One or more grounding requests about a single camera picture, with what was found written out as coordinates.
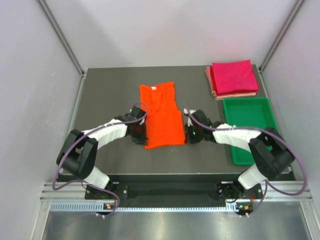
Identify red folded t shirt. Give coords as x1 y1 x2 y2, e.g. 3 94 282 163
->
209 66 218 95

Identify aluminium frame post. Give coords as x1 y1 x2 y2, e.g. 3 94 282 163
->
258 0 306 73
36 0 85 77

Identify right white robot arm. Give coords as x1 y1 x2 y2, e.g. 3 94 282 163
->
183 108 295 198

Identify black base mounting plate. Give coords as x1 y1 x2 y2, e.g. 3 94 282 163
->
84 172 263 207

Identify grey slotted cable duct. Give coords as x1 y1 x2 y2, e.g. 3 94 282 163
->
50 201 250 213

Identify magenta folded t shirt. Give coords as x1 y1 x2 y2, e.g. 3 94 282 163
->
210 59 259 95

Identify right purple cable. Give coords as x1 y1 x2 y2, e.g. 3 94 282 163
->
184 101 308 216

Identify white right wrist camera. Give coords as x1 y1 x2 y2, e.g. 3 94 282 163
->
183 108 193 127

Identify left aluminium frame post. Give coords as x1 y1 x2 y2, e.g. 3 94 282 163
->
36 0 85 77

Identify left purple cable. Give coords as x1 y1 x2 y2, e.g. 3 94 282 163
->
51 101 150 218

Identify orange t shirt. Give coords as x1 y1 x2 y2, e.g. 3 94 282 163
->
139 82 185 150

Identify purple cable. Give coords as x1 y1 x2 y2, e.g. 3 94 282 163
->
184 101 308 216
51 101 150 218

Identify green plastic tray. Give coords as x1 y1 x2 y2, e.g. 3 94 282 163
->
222 97 283 166

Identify pink folded t shirt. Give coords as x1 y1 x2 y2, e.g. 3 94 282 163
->
204 66 256 101

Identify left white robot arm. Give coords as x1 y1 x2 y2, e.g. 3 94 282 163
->
56 103 148 199

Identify right aluminium frame post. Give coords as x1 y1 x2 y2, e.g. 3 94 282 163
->
258 0 306 73

